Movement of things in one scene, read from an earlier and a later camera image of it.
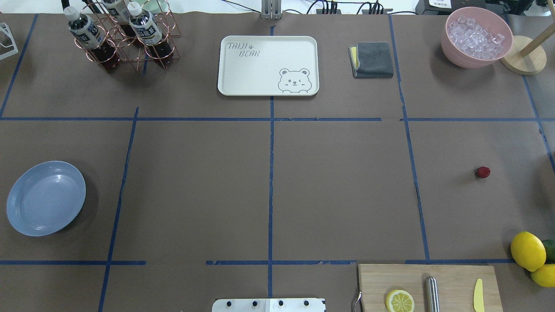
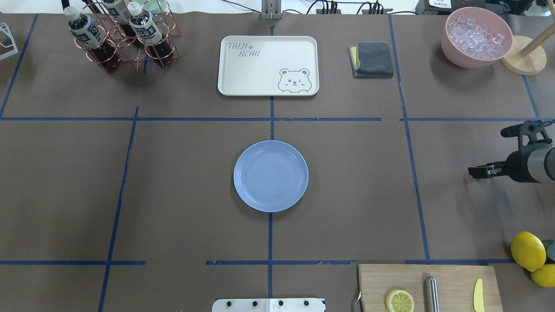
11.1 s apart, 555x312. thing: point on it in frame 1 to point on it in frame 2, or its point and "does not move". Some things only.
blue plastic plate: (45, 198) to (271, 176)
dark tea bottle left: (89, 37) does not move
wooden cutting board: (456, 285) does not move
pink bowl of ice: (475, 37) does not move
